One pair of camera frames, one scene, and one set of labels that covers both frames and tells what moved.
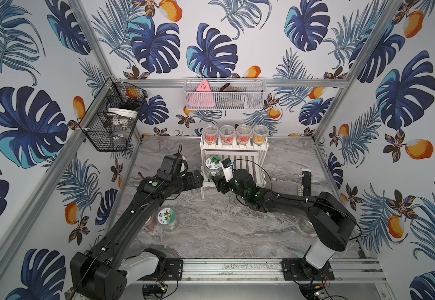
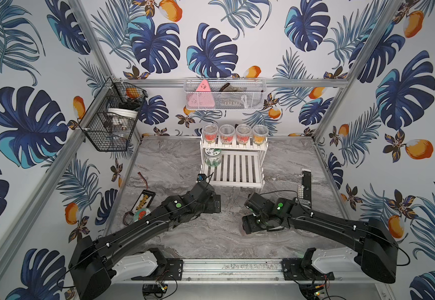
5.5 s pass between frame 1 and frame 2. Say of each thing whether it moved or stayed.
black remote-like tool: stayed
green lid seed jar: moved
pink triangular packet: stayed
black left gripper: moved
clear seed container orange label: stayed
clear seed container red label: stayed
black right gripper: moved
